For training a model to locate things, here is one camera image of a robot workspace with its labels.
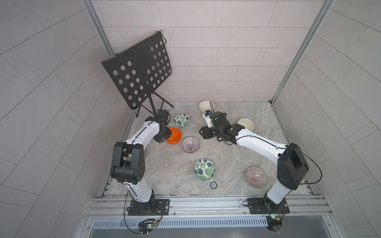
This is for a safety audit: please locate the small green leaf bowl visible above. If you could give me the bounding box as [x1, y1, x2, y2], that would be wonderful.
[173, 113, 191, 128]

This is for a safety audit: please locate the orange bowl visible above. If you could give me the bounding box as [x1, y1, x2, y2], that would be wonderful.
[170, 128, 182, 137]
[166, 136, 182, 145]

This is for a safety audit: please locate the cream bowl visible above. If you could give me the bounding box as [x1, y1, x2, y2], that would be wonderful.
[238, 118, 255, 131]
[199, 100, 214, 113]

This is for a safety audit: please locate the purple striped bowl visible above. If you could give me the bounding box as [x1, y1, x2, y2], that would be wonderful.
[245, 166, 267, 188]
[182, 136, 200, 153]

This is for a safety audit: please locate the large green leaf bowl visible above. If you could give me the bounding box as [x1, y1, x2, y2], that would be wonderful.
[193, 159, 216, 181]

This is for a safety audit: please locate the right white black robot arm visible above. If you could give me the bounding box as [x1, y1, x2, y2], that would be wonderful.
[199, 110, 309, 211]

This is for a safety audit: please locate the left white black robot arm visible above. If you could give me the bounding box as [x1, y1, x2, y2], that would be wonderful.
[110, 109, 172, 203]

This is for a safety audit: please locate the black perforated music stand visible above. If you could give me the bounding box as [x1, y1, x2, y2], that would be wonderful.
[101, 31, 174, 115]

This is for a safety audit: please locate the small green tape roll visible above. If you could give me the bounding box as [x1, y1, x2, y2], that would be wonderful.
[210, 181, 218, 189]

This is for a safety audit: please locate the right circuit board connector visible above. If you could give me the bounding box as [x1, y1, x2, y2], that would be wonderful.
[266, 214, 283, 233]

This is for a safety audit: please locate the circuit board connector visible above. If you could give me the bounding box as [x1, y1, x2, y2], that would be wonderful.
[138, 219, 159, 235]
[266, 214, 283, 233]

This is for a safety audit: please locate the left circuit board connector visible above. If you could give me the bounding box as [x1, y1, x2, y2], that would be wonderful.
[138, 219, 159, 235]

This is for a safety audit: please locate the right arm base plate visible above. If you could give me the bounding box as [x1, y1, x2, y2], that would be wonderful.
[243, 198, 290, 215]

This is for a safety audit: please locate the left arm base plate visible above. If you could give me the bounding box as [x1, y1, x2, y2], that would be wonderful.
[127, 199, 170, 216]

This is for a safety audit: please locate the aluminium mounting rail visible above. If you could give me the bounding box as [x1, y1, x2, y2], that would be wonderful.
[83, 194, 333, 219]

